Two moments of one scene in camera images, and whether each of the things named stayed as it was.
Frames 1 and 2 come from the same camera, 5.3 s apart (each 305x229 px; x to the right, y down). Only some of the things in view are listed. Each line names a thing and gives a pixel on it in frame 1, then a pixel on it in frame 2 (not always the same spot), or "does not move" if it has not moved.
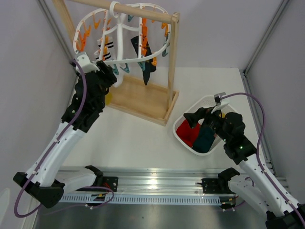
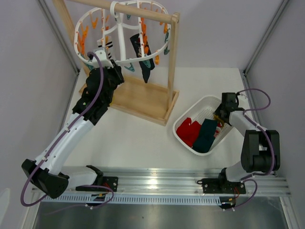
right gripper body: (213, 121) to (218, 111)
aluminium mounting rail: (173, 186) does not move
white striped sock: (108, 43) does not move
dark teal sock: (204, 140) does not move
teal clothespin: (126, 69) to (130, 68)
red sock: (187, 134) does not move
